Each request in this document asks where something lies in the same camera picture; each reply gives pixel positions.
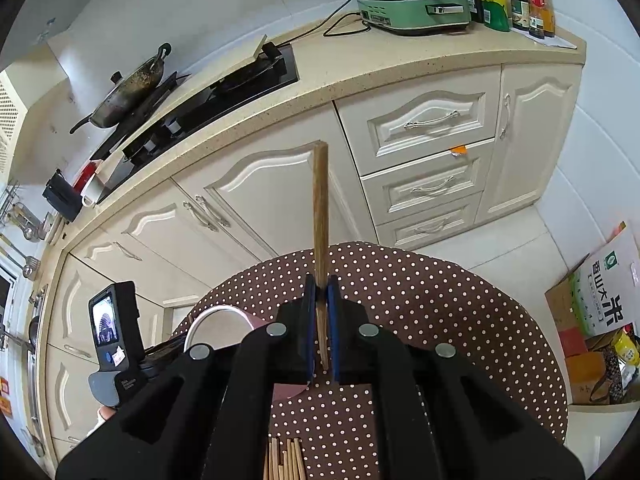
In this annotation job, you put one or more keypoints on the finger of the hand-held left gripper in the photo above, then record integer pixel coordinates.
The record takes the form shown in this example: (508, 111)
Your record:
(160, 357)

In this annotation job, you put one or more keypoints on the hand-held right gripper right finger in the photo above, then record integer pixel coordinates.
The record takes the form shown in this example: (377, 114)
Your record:
(334, 320)

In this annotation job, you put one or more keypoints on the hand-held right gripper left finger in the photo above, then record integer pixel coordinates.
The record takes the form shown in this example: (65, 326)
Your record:
(310, 310)

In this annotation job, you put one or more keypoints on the dark brown wooden chopstick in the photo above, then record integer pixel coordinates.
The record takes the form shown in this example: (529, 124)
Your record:
(319, 200)
(325, 240)

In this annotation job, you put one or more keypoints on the pink cup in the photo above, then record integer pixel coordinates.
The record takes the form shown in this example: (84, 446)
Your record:
(220, 310)

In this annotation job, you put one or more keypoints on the pile of light chopsticks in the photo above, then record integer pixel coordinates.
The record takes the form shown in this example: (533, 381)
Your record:
(287, 460)

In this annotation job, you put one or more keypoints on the person's left hand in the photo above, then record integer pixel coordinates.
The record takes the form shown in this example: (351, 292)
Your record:
(105, 414)

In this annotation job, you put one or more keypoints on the steel slotted spatula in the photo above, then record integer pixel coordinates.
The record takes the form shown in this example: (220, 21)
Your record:
(29, 266)

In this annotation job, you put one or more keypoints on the round brown polka-dot table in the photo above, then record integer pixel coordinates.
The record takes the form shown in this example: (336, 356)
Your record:
(450, 335)

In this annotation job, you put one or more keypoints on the wide arched cabinet door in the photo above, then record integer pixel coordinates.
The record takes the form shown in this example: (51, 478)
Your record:
(270, 195)

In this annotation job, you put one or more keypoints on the white mug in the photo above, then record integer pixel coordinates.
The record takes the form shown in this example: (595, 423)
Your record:
(95, 192)

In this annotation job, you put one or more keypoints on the small cream drawer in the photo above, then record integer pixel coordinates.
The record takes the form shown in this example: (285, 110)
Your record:
(430, 225)

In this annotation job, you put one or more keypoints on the black box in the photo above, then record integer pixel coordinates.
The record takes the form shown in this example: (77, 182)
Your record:
(62, 195)

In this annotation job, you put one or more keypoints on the steel ladle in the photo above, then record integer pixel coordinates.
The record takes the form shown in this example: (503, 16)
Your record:
(25, 220)

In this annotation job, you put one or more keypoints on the red cup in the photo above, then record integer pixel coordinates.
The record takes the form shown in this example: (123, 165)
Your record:
(86, 172)

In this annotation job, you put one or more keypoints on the medium cream drawer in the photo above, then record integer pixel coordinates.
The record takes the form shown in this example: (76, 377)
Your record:
(430, 185)

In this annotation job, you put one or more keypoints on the orange scrap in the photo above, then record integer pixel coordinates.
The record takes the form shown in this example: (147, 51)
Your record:
(460, 150)

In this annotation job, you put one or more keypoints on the large cream drawer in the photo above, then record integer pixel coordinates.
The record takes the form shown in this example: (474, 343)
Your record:
(425, 115)

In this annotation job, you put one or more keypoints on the black glass gas stove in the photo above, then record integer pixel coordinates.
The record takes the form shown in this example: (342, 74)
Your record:
(200, 105)

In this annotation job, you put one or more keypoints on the cardboard box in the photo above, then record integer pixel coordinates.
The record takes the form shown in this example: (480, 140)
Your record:
(562, 305)

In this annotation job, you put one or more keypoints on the dirty steel wok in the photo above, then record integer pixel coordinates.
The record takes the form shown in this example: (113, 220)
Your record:
(130, 90)

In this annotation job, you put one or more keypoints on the red carton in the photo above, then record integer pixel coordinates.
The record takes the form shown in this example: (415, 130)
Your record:
(572, 342)

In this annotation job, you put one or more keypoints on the beige board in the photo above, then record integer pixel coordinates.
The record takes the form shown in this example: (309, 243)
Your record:
(240, 62)

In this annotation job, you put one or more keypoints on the narrow cream cabinet door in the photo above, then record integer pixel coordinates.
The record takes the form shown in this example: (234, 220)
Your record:
(535, 145)

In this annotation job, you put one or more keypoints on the cream range hood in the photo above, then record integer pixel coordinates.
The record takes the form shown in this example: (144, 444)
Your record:
(30, 60)

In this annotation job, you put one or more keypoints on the green white rice bag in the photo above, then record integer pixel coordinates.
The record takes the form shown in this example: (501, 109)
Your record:
(610, 285)

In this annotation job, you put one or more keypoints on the patterned bag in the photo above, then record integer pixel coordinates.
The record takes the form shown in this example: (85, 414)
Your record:
(612, 375)

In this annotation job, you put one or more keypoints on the green electric grill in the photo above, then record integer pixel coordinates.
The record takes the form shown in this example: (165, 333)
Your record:
(415, 2)

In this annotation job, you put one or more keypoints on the white paper sheet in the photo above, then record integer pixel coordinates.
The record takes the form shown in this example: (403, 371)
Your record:
(560, 41)

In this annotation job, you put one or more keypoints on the red label sauce bottle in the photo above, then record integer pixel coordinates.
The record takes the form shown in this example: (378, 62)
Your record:
(541, 7)

